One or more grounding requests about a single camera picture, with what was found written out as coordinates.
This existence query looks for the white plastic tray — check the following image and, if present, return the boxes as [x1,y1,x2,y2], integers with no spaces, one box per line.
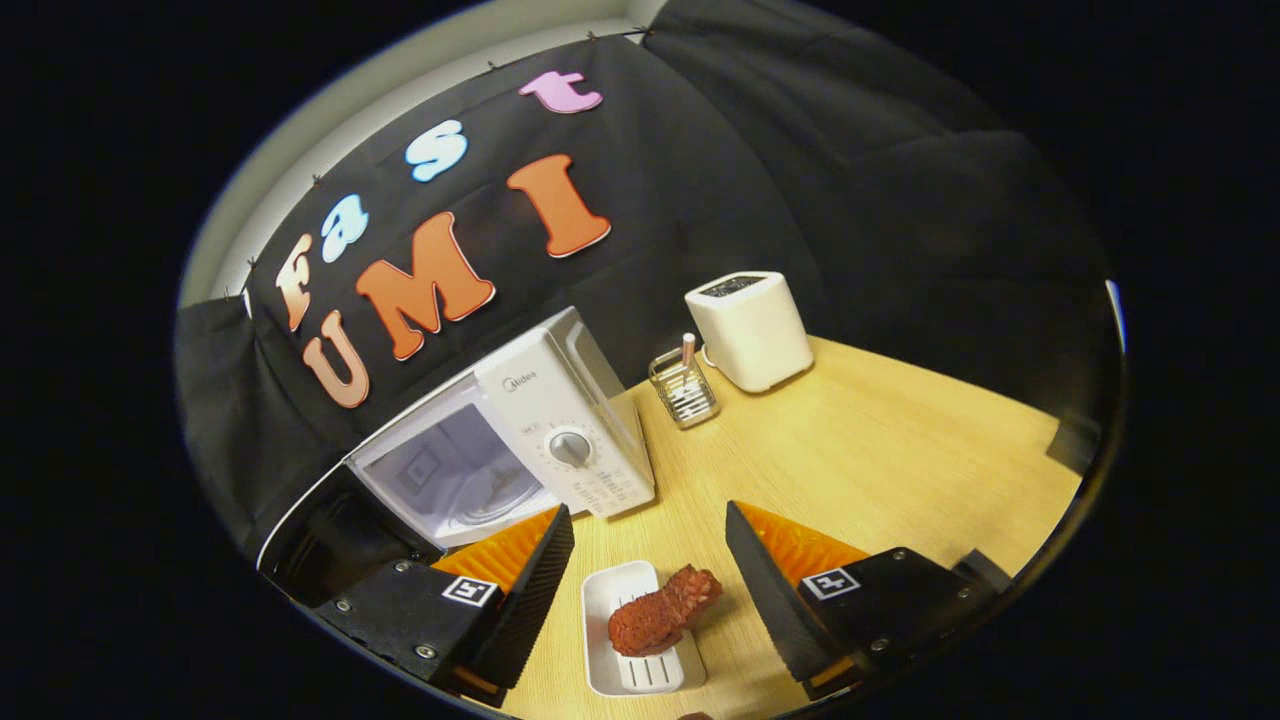
[581,561,708,698]

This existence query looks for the white microwave oven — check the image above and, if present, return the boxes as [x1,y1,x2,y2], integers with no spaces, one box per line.
[258,306,658,607]

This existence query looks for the white toaster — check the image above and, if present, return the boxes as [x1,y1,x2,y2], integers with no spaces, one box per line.
[685,271,815,394]

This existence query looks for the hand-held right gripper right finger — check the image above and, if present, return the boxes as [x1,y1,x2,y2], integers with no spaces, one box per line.
[725,500,1014,703]

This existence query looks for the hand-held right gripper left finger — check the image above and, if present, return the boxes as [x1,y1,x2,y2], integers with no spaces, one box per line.
[315,504,577,709]

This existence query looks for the wire mesh holder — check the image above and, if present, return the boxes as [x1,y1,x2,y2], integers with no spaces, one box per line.
[647,348,722,430]

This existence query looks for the black backdrop cloth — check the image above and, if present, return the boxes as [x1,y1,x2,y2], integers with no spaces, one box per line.
[175,0,1111,561]

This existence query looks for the red meat piece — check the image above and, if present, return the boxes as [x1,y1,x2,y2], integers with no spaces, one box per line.
[607,565,724,658]

